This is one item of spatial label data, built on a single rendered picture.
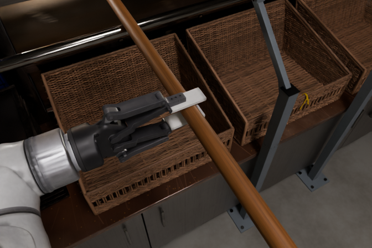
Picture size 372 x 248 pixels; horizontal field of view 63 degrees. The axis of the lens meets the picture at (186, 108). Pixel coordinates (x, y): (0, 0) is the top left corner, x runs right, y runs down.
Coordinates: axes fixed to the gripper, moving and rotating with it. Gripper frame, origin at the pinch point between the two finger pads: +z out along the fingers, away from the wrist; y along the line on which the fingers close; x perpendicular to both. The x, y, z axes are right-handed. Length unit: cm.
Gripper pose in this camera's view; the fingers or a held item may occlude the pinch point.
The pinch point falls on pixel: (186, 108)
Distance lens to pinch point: 55.1
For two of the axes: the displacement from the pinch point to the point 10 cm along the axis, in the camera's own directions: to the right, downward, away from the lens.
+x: 4.6, 6.7, -5.9
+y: 0.0, 6.6, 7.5
